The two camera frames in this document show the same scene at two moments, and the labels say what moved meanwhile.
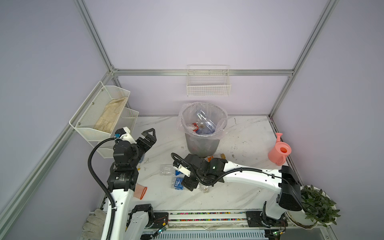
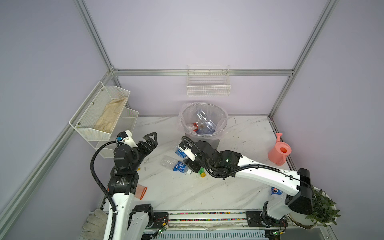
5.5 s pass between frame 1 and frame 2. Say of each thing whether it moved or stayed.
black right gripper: moved
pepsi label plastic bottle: moved
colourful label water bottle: stayed
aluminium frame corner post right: stayed
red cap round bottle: stayed
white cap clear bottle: stayed
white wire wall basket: stayed
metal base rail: stayed
